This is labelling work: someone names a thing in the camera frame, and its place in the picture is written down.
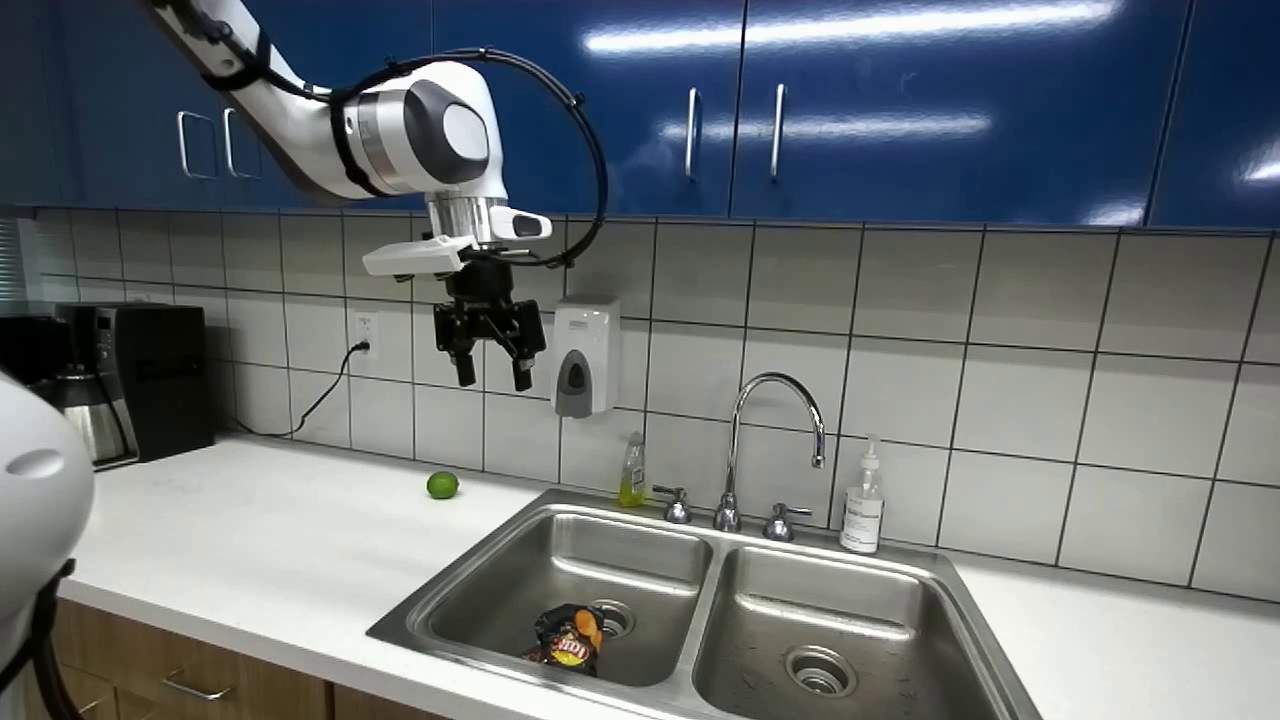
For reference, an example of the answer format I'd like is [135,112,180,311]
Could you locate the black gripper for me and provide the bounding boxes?
[433,255,542,390]

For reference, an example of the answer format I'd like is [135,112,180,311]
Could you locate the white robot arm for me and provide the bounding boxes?
[143,0,550,390]

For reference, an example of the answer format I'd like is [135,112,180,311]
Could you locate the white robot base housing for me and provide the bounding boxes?
[0,375,95,720]

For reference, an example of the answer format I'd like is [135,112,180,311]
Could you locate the stainless steel double sink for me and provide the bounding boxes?
[373,492,1041,720]

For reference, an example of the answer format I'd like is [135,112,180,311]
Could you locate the green lime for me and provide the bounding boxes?
[424,472,459,500]

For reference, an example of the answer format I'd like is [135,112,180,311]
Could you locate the green dish soap bottle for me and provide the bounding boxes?
[615,432,646,507]

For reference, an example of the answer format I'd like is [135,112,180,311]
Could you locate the chrome gooseneck faucet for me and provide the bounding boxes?
[652,368,828,538]

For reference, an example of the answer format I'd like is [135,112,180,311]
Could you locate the black coffee maker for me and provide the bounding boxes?
[0,300,212,465]

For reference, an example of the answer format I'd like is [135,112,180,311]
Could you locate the blue upper cabinets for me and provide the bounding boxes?
[0,0,1280,233]

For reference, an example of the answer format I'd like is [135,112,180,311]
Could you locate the clear pump soap bottle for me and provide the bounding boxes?
[840,438,884,555]

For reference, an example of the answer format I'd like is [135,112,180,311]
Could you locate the wooden lower cabinets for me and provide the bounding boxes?
[52,598,436,720]

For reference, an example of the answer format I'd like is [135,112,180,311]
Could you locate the white wall soap dispenser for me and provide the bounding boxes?
[550,303,618,418]

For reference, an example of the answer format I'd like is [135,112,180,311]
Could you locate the white wall outlet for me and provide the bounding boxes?
[348,306,378,375]

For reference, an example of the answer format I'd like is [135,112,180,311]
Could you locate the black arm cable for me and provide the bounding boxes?
[155,0,615,272]

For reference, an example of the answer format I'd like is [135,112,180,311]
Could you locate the black power cord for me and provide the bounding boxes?
[237,339,377,442]

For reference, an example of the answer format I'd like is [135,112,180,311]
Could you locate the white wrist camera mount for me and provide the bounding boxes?
[365,198,550,274]

